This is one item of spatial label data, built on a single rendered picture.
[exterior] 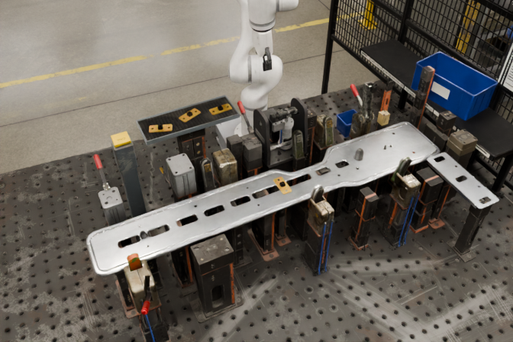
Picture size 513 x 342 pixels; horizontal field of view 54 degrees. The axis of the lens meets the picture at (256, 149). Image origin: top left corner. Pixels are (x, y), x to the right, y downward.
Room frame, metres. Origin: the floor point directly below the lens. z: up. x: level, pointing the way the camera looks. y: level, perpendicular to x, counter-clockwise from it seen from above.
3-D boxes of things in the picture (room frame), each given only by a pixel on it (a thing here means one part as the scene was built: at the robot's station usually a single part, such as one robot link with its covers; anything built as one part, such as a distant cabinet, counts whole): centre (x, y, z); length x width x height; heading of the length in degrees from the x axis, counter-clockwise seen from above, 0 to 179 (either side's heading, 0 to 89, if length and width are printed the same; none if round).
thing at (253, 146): (1.44, 0.02, 0.89); 0.13 x 0.11 x 0.38; 26
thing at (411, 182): (1.28, -0.55, 0.87); 0.12 x 0.09 x 0.35; 26
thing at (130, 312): (1.00, 0.47, 0.84); 0.18 x 0.06 x 0.29; 26
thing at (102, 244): (1.27, -0.08, 1.00); 1.38 x 0.22 x 0.02; 116
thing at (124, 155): (1.37, 0.49, 0.92); 0.08 x 0.08 x 0.44; 26
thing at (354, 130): (1.63, -0.44, 0.88); 0.07 x 0.06 x 0.35; 26
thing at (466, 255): (1.21, -0.82, 0.84); 0.11 x 0.06 x 0.29; 26
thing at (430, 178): (1.35, -0.66, 0.84); 0.11 x 0.10 x 0.28; 26
